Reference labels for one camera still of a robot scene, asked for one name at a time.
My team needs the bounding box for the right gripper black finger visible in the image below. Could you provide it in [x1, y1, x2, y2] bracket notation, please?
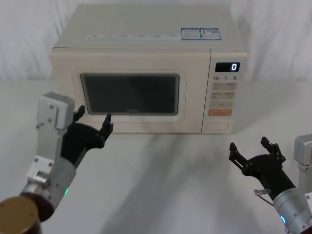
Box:
[228, 142, 249, 175]
[260, 136, 286, 162]

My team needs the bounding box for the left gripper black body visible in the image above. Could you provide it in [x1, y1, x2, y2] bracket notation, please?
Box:
[60, 122, 104, 169]

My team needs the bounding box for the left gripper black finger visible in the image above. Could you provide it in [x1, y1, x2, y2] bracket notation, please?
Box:
[97, 113, 114, 149]
[74, 105, 86, 123]

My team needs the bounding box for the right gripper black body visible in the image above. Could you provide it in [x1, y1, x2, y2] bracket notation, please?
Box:
[241, 154, 297, 199]

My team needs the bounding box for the oven control panel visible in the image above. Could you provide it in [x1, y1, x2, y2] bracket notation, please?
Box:
[201, 48, 249, 134]

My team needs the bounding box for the white table cloth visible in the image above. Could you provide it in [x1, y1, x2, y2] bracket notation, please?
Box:
[0, 79, 312, 234]

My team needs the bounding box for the cream microwave oven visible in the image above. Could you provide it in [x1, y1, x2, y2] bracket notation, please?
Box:
[49, 3, 249, 134]

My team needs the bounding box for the white curtain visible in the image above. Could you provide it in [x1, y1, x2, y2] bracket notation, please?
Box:
[0, 0, 312, 82]

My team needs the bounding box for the blue white label sticker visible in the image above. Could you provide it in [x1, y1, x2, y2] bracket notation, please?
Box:
[180, 27, 223, 41]

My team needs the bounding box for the thin cable with plug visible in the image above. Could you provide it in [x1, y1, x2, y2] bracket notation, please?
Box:
[253, 188, 275, 208]

